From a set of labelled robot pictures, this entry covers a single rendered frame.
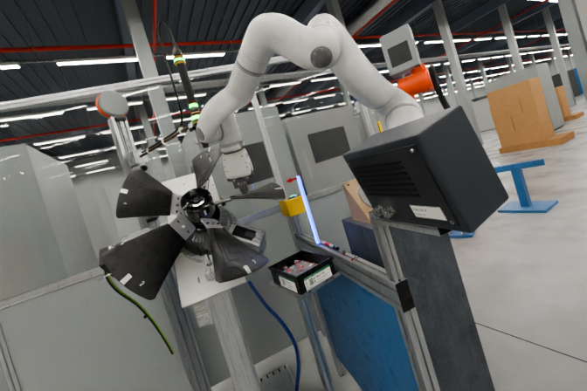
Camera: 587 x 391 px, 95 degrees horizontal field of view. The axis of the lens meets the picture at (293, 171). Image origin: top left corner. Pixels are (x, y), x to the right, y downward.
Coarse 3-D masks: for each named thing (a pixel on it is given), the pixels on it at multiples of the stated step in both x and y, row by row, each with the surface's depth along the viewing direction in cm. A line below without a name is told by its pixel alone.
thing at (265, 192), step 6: (264, 186) 126; (276, 186) 122; (252, 192) 115; (258, 192) 114; (264, 192) 114; (270, 192) 114; (276, 192) 114; (282, 192) 114; (234, 198) 109; (240, 198) 108; (246, 198) 108; (252, 198) 108; (258, 198) 108; (264, 198) 108; (270, 198) 108; (276, 198) 109; (282, 198) 109
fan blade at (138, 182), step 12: (132, 180) 113; (144, 180) 113; (156, 180) 112; (120, 192) 113; (132, 192) 112; (144, 192) 111; (156, 192) 111; (168, 192) 110; (120, 204) 112; (132, 204) 112; (144, 204) 111; (156, 204) 111; (168, 204) 110; (120, 216) 111; (132, 216) 112
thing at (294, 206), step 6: (294, 198) 144; (300, 198) 145; (282, 204) 150; (288, 204) 143; (294, 204) 144; (300, 204) 145; (282, 210) 155; (288, 210) 143; (294, 210) 144; (300, 210) 145; (306, 210) 146
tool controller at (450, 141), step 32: (416, 128) 46; (448, 128) 44; (352, 160) 63; (384, 160) 52; (416, 160) 45; (448, 160) 43; (480, 160) 45; (384, 192) 59; (416, 192) 50; (448, 192) 43; (480, 192) 45; (448, 224) 47; (480, 224) 45
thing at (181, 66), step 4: (176, 64) 110; (180, 64) 110; (184, 64) 112; (180, 68) 110; (184, 68) 111; (180, 72) 110; (184, 72) 110; (180, 76) 111; (184, 76) 110; (188, 76) 112; (184, 80) 110; (188, 80) 111; (184, 84) 110; (188, 84) 111; (184, 88) 111; (188, 88) 110; (188, 92) 110; (192, 92) 111; (188, 96) 110; (192, 96) 111; (188, 100) 111; (196, 100) 112; (192, 112) 110
